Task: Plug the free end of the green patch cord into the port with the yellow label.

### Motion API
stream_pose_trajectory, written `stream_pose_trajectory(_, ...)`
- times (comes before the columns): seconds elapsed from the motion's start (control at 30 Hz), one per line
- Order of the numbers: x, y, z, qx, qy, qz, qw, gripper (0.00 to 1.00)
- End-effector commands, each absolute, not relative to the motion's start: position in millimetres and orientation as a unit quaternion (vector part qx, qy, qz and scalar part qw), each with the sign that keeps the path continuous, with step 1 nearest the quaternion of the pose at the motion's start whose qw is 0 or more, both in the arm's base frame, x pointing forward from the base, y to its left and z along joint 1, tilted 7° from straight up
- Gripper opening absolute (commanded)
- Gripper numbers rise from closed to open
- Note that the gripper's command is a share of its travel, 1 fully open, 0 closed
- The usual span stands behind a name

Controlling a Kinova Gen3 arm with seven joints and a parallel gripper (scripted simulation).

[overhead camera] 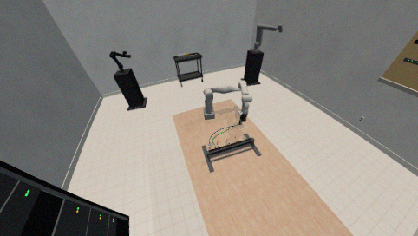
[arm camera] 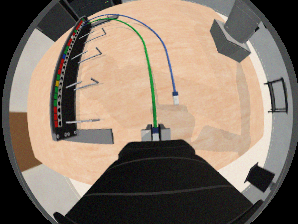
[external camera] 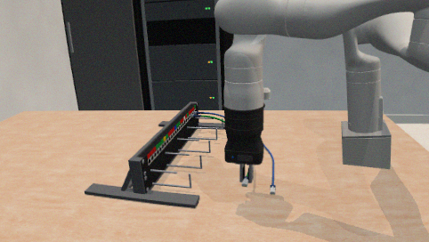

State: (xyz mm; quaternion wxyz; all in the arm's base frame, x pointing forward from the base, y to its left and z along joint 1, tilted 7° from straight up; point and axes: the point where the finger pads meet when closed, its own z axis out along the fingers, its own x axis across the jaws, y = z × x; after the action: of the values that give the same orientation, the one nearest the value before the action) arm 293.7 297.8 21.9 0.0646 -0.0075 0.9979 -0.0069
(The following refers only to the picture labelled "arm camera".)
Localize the white cable plug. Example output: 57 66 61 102
152 127 159 141
172 91 179 105

